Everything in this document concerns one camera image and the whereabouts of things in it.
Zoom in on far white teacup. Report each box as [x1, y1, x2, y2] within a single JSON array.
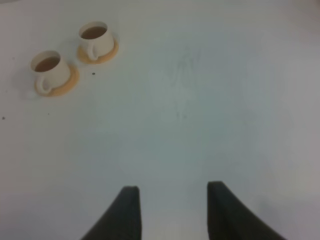
[[78, 21, 114, 61]]

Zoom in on far orange coaster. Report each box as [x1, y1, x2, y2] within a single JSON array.
[[76, 38, 119, 65]]

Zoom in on white teacup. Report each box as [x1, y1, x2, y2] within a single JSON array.
[[78, 21, 114, 61], [30, 50, 71, 95]]

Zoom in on orange coaster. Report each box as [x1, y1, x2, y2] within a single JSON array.
[[76, 38, 119, 65], [34, 64, 80, 97]]

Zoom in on near white teacup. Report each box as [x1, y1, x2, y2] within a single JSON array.
[[30, 50, 71, 95]]

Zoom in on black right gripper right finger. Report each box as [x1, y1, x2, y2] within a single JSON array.
[[207, 181, 284, 240]]

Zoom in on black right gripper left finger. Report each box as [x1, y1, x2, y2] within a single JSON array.
[[83, 186, 142, 240]]

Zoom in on near orange coaster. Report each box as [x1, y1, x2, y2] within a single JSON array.
[[34, 64, 80, 97]]

